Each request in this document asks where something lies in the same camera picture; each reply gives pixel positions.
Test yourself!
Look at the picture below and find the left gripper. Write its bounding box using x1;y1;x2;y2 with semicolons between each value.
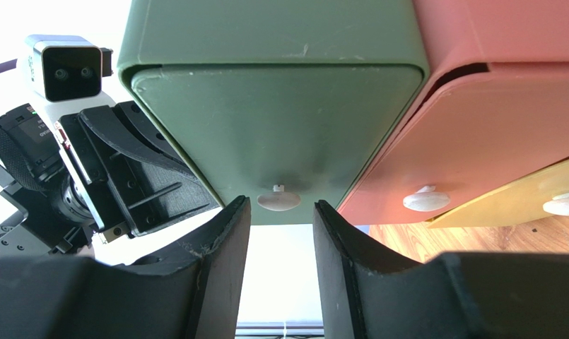
54;101;218;242

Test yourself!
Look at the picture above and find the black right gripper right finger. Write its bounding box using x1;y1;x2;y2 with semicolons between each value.
312;200;569;338

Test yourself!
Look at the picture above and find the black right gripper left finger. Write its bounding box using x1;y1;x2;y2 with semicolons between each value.
0;196;251;338

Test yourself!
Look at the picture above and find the green top drawer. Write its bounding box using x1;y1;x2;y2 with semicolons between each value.
117;1;429;225

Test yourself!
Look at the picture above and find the red drawer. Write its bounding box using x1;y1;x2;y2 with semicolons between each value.
338;1;569;225

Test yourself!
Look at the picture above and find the yellow bottom drawer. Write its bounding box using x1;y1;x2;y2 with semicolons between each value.
428;158;569;228

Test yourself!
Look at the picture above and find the aluminium rail frame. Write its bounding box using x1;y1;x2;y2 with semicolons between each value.
234;321;325;339

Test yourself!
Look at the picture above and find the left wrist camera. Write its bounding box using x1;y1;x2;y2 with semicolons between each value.
17;35;113;102

